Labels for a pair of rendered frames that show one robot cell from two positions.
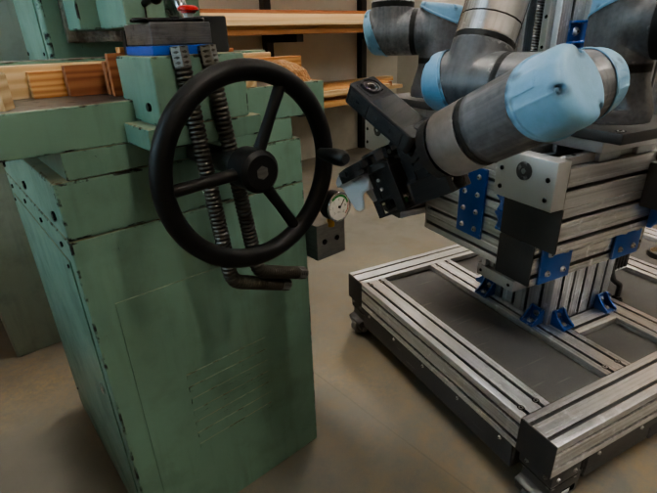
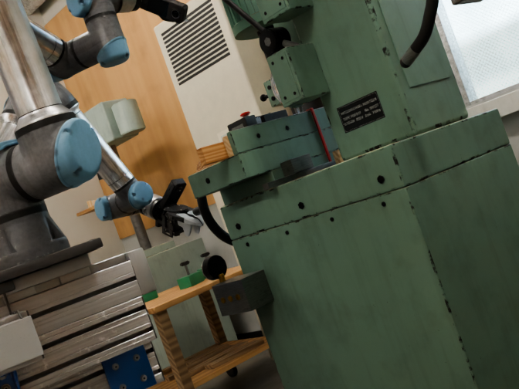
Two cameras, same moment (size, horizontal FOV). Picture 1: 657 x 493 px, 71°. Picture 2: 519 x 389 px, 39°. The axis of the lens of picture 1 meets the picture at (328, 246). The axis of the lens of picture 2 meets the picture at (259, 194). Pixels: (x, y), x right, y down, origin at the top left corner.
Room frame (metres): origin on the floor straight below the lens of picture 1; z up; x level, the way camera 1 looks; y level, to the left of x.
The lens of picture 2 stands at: (2.79, 0.09, 0.78)
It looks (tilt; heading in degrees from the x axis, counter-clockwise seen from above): 1 degrees up; 178
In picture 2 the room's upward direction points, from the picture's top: 20 degrees counter-clockwise
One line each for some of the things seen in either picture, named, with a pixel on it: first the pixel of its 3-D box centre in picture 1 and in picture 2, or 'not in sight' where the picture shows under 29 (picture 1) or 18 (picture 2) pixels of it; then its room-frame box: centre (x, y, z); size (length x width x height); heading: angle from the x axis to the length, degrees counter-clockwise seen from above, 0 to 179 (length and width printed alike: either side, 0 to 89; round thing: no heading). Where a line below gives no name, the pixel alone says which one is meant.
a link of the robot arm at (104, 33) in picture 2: not in sight; (103, 42); (1.08, -0.07, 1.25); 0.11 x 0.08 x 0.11; 65
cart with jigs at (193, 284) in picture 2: not in sight; (195, 333); (-0.56, -0.28, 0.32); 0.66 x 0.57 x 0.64; 129
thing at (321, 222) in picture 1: (315, 231); (242, 293); (0.95, 0.03, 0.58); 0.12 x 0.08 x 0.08; 40
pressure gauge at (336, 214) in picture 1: (333, 208); (216, 270); (0.90, -0.01, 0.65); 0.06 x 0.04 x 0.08; 130
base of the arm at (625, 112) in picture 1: (609, 90); not in sight; (0.89, -0.54, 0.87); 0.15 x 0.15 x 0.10
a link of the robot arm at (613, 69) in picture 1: (558, 89); (117, 205); (0.52, -0.25, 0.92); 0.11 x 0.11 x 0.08; 39
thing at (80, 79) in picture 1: (142, 75); not in sight; (0.87, 0.32, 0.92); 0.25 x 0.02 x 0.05; 130
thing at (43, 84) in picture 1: (188, 73); (282, 134); (0.94, 0.26, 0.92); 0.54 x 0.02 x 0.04; 130
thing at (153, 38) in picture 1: (179, 32); (251, 126); (0.73, 0.20, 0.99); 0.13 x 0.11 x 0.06; 130
